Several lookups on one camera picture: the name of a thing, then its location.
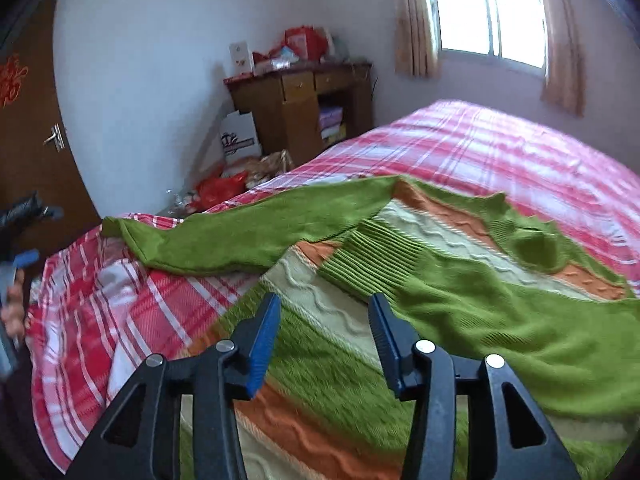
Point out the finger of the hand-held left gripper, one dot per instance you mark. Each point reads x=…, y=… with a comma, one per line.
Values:
x=30, y=209
x=27, y=258

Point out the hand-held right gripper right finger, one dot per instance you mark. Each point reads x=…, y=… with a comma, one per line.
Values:
x=385, y=340

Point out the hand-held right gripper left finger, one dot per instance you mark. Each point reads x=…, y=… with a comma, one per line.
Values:
x=262, y=340

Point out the green striped knit sweater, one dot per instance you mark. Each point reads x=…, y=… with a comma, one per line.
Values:
x=500, y=320

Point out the person's left hand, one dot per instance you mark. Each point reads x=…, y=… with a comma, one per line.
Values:
x=12, y=316

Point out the brown wooden door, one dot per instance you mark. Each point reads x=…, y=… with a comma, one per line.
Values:
x=40, y=175

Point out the red paper door decoration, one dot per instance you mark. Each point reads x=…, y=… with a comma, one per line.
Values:
x=11, y=80

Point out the red plastic bag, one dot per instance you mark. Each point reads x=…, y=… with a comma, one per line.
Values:
x=220, y=190

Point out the golden brown bag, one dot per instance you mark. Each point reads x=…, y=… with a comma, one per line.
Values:
x=270, y=167

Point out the white paper bag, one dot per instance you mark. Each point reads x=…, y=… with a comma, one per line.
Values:
x=240, y=135

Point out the red white plaid bed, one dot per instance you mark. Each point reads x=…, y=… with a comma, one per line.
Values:
x=475, y=150

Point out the brown wooden desk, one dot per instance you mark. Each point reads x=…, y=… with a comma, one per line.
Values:
x=295, y=125

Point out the purple box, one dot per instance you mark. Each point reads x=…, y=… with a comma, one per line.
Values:
x=331, y=119

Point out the red gift bag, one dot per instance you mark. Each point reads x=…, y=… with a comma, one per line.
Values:
x=307, y=42

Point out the beige patterned curtain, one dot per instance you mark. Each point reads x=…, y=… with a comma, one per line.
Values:
x=562, y=60
x=412, y=20

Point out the window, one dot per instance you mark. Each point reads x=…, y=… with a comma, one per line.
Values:
x=460, y=5

